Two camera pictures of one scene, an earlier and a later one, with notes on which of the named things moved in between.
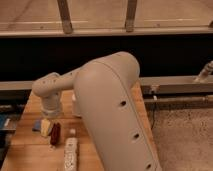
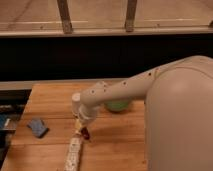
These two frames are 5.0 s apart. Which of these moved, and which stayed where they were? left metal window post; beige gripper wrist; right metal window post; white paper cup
Moved: beige gripper wrist
Stayed: white paper cup; right metal window post; left metal window post
